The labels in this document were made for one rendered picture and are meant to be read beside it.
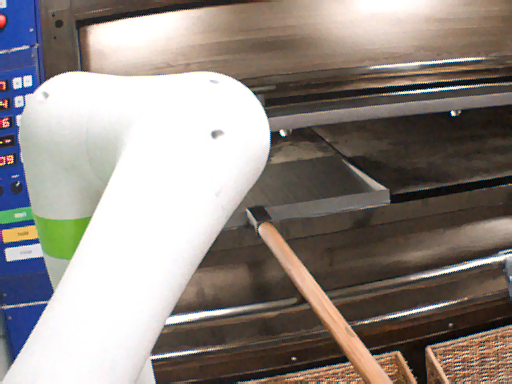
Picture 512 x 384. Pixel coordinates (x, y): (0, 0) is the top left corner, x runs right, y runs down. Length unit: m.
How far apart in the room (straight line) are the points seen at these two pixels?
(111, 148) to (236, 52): 1.04
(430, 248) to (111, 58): 0.78
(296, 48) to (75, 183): 1.04
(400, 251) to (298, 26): 0.52
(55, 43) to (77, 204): 0.94
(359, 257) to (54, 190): 1.23
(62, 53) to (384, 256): 0.79
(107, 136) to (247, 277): 1.19
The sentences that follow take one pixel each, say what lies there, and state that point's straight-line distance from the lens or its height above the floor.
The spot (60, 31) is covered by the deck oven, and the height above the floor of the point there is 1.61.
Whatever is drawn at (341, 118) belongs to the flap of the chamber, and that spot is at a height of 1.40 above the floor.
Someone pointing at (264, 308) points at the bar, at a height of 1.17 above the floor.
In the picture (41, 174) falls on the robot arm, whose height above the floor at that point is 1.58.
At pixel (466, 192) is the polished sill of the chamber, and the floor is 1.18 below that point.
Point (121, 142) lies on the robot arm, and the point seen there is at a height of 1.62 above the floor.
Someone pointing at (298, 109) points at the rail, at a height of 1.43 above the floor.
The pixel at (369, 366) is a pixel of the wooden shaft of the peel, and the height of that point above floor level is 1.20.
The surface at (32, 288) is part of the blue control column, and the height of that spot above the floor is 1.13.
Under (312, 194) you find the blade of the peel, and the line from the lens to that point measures 2.23.
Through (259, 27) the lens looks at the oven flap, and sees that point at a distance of 2.02.
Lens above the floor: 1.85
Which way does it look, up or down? 17 degrees down
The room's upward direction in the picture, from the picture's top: 5 degrees counter-clockwise
